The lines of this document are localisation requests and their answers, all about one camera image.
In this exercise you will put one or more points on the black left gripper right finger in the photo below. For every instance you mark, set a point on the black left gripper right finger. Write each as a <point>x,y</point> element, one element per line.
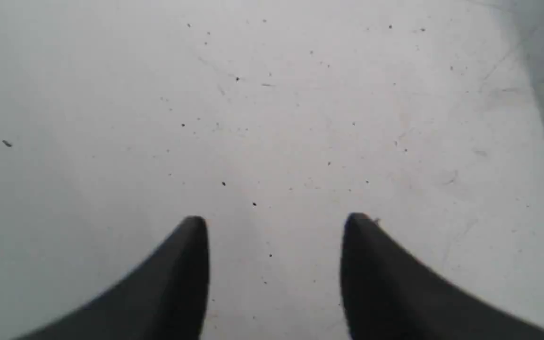
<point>387,294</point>

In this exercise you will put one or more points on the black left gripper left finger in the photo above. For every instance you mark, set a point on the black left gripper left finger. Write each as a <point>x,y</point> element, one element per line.
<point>164,298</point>

